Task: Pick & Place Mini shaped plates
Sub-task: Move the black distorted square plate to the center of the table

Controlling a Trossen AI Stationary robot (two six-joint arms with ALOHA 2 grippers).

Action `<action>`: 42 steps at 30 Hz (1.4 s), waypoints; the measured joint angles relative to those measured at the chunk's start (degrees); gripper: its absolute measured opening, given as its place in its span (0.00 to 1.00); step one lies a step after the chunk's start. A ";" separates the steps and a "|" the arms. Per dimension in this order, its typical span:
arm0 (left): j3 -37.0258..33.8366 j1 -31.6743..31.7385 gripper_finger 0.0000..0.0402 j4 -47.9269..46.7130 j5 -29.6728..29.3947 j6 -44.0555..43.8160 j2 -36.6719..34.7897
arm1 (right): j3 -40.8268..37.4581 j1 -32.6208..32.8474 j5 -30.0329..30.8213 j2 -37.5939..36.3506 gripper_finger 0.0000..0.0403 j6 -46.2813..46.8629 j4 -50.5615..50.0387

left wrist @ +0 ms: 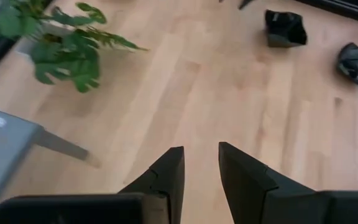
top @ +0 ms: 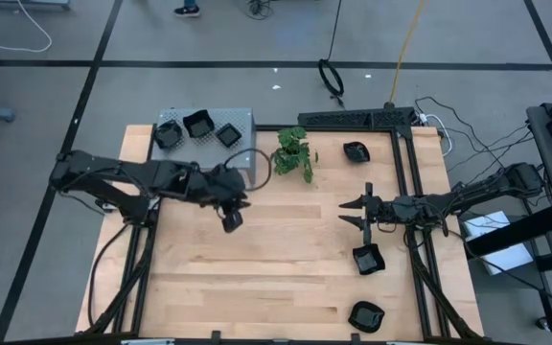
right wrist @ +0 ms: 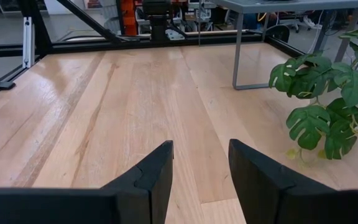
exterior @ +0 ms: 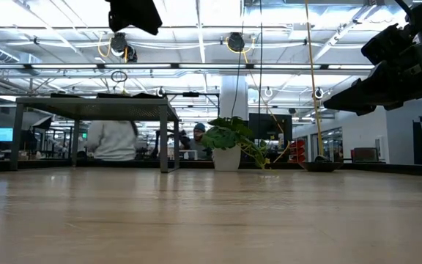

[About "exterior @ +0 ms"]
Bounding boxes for dark brown box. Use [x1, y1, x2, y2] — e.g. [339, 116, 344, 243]
[351, 147, 380, 164]

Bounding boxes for person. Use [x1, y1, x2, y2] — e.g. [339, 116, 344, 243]
[85, 120, 139, 163]
[179, 122, 215, 161]

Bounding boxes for black wavy square mini plate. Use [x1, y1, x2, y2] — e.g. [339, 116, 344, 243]
[96, 92, 132, 99]

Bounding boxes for green potted plant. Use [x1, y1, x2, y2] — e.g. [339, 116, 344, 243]
[200, 116, 273, 172]

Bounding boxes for yellow hanging cable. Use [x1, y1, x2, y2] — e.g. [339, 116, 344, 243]
[303, 0, 325, 159]

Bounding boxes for black ceiling cable reel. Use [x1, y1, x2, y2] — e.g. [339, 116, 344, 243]
[109, 32, 128, 56]
[125, 45, 138, 63]
[226, 32, 246, 53]

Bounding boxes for black monitor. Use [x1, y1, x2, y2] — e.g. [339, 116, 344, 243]
[248, 112, 294, 142]

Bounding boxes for black hanging cable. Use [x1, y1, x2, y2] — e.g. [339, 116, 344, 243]
[257, 0, 264, 115]

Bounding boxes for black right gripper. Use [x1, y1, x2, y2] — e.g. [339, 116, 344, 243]
[322, 42, 422, 117]

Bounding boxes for grey perforated metal shelf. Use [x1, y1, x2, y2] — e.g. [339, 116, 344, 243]
[10, 95, 181, 174]

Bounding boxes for black oval mini plate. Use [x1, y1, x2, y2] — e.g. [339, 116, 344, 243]
[51, 92, 84, 99]
[300, 160, 344, 173]

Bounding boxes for red storage bins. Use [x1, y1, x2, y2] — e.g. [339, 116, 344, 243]
[289, 138, 307, 164]

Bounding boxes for black aluminium table frame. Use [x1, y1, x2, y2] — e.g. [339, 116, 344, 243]
[0, 157, 422, 177]

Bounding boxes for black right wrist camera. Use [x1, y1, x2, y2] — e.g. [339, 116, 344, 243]
[360, 22, 415, 67]

